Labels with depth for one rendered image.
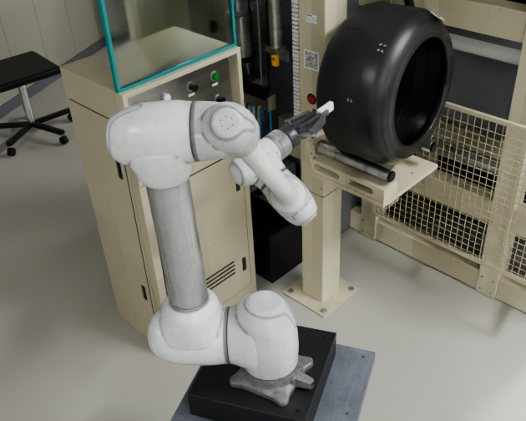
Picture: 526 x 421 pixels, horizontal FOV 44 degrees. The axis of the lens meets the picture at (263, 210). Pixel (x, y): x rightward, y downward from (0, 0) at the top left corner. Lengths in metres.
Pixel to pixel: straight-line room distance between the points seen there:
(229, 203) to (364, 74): 0.91
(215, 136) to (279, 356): 0.66
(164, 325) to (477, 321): 1.82
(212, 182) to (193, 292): 1.07
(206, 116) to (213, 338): 0.63
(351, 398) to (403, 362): 1.01
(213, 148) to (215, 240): 1.47
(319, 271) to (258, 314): 1.40
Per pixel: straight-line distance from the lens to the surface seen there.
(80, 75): 2.45
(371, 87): 2.16
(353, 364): 2.03
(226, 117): 1.32
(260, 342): 1.69
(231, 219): 2.82
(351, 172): 2.48
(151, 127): 1.37
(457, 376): 2.93
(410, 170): 2.63
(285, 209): 1.86
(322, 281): 3.07
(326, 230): 2.90
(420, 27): 2.27
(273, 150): 1.93
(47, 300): 3.43
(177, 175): 1.42
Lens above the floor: 2.17
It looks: 35 degrees down
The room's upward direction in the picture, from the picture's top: 3 degrees counter-clockwise
